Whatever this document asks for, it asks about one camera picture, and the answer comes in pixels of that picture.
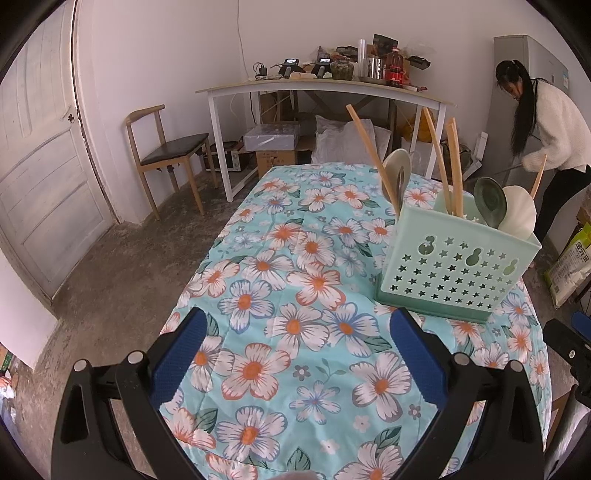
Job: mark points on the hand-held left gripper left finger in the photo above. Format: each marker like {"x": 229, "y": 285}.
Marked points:
{"x": 178, "y": 360}

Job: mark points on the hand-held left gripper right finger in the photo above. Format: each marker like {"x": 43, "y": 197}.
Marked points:
{"x": 418, "y": 364}

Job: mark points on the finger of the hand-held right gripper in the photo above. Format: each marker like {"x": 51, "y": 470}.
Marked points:
{"x": 572, "y": 443}
{"x": 565, "y": 344}

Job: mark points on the green utensil holder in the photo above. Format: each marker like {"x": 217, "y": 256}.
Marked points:
{"x": 452, "y": 267}

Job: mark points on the wooden chopstick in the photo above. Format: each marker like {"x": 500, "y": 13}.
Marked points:
{"x": 437, "y": 157}
{"x": 538, "y": 177}
{"x": 369, "y": 147}
{"x": 455, "y": 166}

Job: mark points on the rice sack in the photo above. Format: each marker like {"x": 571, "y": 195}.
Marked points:
{"x": 570, "y": 272}

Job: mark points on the white spoon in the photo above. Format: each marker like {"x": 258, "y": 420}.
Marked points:
{"x": 519, "y": 212}

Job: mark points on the floral blanket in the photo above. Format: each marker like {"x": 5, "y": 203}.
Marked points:
{"x": 300, "y": 286}

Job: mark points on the green spoon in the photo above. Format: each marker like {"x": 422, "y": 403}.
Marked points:
{"x": 489, "y": 198}

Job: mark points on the cream spoon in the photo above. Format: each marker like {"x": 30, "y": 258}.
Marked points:
{"x": 401, "y": 166}

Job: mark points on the toaster oven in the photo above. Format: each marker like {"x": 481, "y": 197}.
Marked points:
{"x": 226, "y": 161}

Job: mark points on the wooden chair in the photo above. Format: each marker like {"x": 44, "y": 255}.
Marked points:
{"x": 173, "y": 147}

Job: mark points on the white plastic panel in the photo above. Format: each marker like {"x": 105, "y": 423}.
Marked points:
{"x": 480, "y": 145}

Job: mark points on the cardboard box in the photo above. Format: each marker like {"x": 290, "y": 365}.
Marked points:
{"x": 272, "y": 164}

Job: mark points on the white door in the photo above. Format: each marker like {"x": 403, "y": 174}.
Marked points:
{"x": 41, "y": 175}

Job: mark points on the yellow bag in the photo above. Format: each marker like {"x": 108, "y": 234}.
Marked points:
{"x": 415, "y": 127}

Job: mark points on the white bag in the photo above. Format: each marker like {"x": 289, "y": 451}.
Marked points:
{"x": 341, "y": 138}

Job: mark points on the grey box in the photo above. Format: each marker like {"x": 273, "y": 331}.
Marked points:
{"x": 270, "y": 138}

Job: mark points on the grey refrigerator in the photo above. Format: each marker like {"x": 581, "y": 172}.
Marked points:
{"x": 540, "y": 60}

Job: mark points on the oil bottle with red label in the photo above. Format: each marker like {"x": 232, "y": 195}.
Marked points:
{"x": 395, "y": 69}

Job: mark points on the steel cup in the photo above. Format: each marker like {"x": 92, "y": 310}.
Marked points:
{"x": 376, "y": 68}

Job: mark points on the white table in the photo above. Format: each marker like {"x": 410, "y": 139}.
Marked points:
{"x": 295, "y": 83}

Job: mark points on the charger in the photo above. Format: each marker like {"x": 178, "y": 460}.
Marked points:
{"x": 262, "y": 70}

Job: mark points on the glass jar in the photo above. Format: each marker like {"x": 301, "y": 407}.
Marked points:
{"x": 341, "y": 70}

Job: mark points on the black device with screen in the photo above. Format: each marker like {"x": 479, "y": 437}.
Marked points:
{"x": 291, "y": 64}
{"x": 323, "y": 64}

